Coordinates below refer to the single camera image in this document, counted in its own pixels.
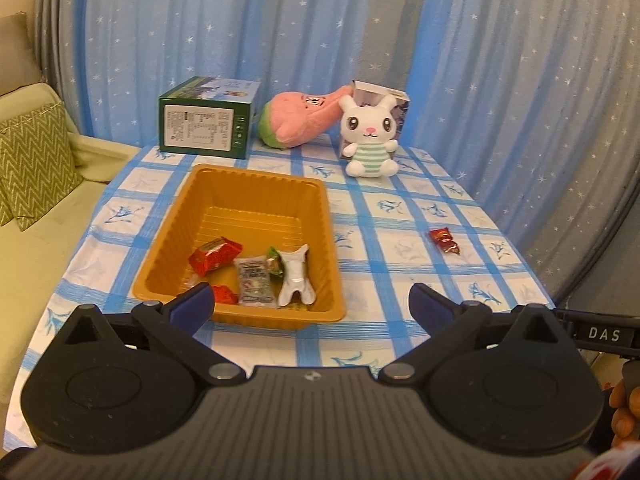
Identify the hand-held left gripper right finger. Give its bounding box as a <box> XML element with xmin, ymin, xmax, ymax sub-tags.
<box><xmin>377</xmin><ymin>282</ymin><xmax>576</xmax><ymax>386</ymax></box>

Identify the green patterned cushion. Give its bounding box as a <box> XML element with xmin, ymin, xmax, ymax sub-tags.
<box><xmin>0</xmin><ymin>102</ymin><xmax>84</xmax><ymax>232</ymax></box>

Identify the person's right hand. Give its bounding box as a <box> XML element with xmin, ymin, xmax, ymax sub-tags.
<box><xmin>608</xmin><ymin>377</ymin><xmax>640</xmax><ymax>449</ymax></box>

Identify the orange plastic tray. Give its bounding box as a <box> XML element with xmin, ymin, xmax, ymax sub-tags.
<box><xmin>132</xmin><ymin>163</ymin><xmax>347</xmax><ymax>331</ymax></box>

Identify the white silver snack packet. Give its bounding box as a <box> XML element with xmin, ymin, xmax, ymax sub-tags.
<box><xmin>266</xmin><ymin>243</ymin><xmax>318</xmax><ymax>308</ymax></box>

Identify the clear grey snack packet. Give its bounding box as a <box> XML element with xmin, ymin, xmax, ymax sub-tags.
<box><xmin>233</xmin><ymin>256</ymin><xmax>279</xmax><ymax>308</ymax></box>

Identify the beige cushion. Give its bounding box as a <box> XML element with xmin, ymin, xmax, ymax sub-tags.
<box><xmin>0</xmin><ymin>12</ymin><xmax>45</xmax><ymax>97</ymax></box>

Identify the green cardboard box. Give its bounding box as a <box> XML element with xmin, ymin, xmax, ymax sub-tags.
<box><xmin>158</xmin><ymin>76</ymin><xmax>262</xmax><ymax>160</ymax></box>

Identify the blue checked tablecloth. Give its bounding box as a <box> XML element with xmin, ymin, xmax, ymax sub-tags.
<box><xmin>2</xmin><ymin>144</ymin><xmax>559</xmax><ymax>454</ymax></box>

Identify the red white clothing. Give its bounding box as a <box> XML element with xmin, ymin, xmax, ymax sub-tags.
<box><xmin>570</xmin><ymin>441</ymin><xmax>640</xmax><ymax>480</ymax></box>

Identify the blue starred curtain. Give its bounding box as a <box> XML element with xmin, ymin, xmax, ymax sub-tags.
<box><xmin>34</xmin><ymin>0</ymin><xmax>640</xmax><ymax>312</ymax></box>

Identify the small red candy packet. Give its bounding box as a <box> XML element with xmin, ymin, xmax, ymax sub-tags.
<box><xmin>430</xmin><ymin>227</ymin><xmax>461</xmax><ymax>256</ymax></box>

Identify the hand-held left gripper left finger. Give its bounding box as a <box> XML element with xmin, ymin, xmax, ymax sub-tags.
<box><xmin>62</xmin><ymin>282</ymin><xmax>248</xmax><ymax>386</ymax></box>

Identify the beige sofa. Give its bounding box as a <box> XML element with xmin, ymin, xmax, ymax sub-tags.
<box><xmin>0</xmin><ymin>81</ymin><xmax>142</xmax><ymax>413</ymax></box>

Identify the pink plush toy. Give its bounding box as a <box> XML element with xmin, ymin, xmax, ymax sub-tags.
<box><xmin>258</xmin><ymin>85</ymin><xmax>355</xmax><ymax>150</ymax></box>

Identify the white bunny plush toy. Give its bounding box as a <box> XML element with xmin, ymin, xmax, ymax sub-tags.
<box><xmin>338</xmin><ymin>93</ymin><xmax>400</xmax><ymax>179</ymax></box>

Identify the white purple carton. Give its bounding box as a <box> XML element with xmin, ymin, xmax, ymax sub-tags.
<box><xmin>339</xmin><ymin>79</ymin><xmax>412</xmax><ymax>159</ymax></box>

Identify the red gold snack packet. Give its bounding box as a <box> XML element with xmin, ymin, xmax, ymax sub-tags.
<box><xmin>188</xmin><ymin>237</ymin><xmax>244</xmax><ymax>277</ymax></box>

